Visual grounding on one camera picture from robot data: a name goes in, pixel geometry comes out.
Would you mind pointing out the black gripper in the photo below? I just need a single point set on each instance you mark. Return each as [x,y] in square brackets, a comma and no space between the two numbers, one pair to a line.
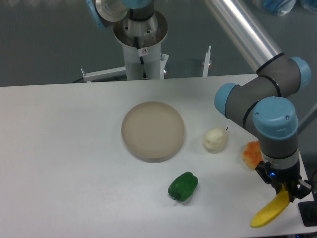
[284,171]

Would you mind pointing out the yellow banana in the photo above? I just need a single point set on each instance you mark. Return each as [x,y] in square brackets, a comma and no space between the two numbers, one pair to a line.
[272,210]

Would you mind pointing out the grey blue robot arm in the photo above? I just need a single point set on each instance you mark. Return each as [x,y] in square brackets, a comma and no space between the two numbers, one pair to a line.
[261,106]

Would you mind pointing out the beige round plate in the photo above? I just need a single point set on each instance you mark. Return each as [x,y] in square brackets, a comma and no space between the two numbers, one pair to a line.
[153,131]

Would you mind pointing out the orange bread roll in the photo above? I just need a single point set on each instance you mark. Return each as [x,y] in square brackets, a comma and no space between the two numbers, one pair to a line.
[252,155]

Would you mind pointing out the black device at edge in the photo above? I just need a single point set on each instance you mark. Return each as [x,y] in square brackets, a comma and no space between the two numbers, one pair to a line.
[308,212]

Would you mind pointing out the white pear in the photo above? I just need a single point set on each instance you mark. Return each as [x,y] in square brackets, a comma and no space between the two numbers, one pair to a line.
[215,139]

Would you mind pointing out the green bell pepper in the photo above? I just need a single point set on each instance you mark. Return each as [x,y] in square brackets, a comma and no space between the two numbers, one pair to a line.
[183,186]

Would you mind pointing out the blue plastic bag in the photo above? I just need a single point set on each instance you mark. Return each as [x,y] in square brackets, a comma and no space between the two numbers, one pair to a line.
[278,7]

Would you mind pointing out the white right support bracket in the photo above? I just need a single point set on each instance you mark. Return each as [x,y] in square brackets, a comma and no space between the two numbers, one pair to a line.
[207,62]

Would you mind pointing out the white support bracket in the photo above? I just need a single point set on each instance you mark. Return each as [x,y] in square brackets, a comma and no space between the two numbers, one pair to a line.
[103,74]
[207,62]

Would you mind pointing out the white left support bracket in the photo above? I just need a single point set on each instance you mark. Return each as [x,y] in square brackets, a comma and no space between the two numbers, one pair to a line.
[103,74]

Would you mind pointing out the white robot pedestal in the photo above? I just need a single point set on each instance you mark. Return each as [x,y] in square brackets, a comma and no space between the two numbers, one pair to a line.
[141,44]

